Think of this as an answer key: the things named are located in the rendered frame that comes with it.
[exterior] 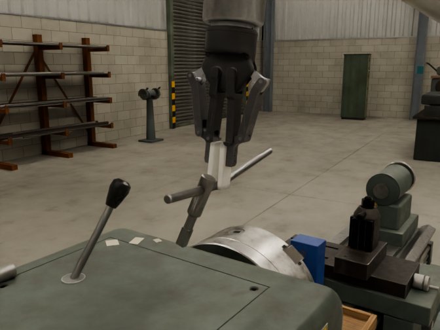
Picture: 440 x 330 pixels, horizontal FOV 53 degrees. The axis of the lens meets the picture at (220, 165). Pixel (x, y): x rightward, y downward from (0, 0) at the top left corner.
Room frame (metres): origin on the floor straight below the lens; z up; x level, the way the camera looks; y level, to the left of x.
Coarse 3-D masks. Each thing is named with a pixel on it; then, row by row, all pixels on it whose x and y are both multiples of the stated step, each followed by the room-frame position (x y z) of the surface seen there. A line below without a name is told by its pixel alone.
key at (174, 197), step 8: (264, 152) 0.80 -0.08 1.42; (248, 160) 0.76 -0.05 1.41; (256, 160) 0.77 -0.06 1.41; (240, 168) 0.72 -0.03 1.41; (248, 168) 0.74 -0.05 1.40; (232, 176) 0.69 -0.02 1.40; (216, 184) 0.65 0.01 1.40; (176, 192) 0.55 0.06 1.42; (184, 192) 0.56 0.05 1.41; (192, 192) 0.58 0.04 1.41; (200, 192) 0.60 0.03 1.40; (168, 200) 0.53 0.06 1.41; (176, 200) 0.54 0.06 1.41
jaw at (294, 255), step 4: (288, 248) 0.86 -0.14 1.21; (292, 248) 0.89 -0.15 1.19; (288, 252) 0.85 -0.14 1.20; (292, 252) 0.86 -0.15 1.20; (296, 252) 0.89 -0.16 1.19; (292, 256) 0.85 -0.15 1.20; (296, 256) 0.88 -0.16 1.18; (300, 256) 0.88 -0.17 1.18; (292, 260) 0.84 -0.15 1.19; (296, 260) 0.84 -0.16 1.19; (300, 260) 0.87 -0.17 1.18; (296, 264) 0.83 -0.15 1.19
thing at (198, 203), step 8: (208, 176) 0.62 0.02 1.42; (200, 184) 0.61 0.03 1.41; (208, 184) 0.61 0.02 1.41; (208, 192) 0.61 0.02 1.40; (192, 200) 0.62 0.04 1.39; (200, 200) 0.61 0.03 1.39; (192, 208) 0.61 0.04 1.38; (200, 208) 0.61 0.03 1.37; (192, 216) 0.61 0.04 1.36; (200, 216) 0.62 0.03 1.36; (192, 224) 0.62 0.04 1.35; (184, 232) 0.62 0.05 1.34; (184, 240) 0.62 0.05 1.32
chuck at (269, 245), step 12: (228, 228) 0.93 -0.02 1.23; (240, 228) 0.90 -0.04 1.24; (252, 228) 0.90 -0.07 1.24; (240, 240) 0.83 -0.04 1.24; (252, 240) 0.84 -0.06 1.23; (264, 240) 0.85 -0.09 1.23; (276, 240) 0.86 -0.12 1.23; (264, 252) 0.81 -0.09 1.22; (276, 252) 0.82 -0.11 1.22; (276, 264) 0.79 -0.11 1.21; (288, 264) 0.81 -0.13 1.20; (300, 264) 0.84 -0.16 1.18; (300, 276) 0.80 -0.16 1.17
